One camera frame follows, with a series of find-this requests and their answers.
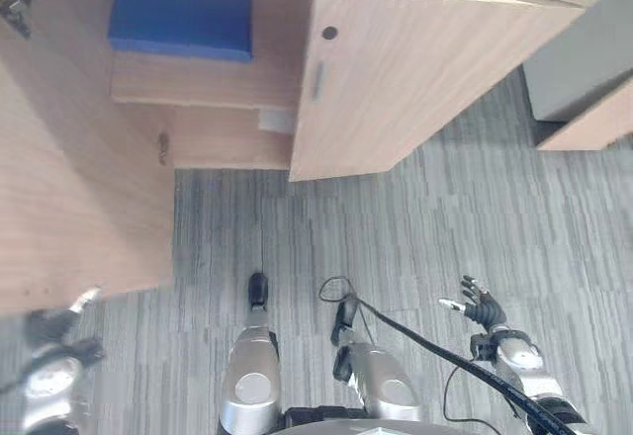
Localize grey and wood furniture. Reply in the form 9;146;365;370
522;0;633;152

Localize metal door hinge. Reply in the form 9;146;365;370
0;0;37;41

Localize thick black cable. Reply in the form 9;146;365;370
345;294;588;435

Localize plain wooden cabinet door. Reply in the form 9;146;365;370
0;0;177;315

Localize wooden cabinet door with handle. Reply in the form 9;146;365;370
288;0;588;183

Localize wooden office cabinet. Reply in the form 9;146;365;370
29;0;602;171

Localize grey door handle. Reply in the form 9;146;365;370
312;61;327;102

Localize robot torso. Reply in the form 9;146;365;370
269;403;500;435

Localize robot left leg silver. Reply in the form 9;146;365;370
218;271;284;435

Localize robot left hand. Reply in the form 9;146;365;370
23;285;104;353

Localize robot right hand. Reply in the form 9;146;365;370
438;275;508;330

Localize blue folder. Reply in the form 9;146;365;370
107;0;255;64

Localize thin black cable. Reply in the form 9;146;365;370
317;276;526;425

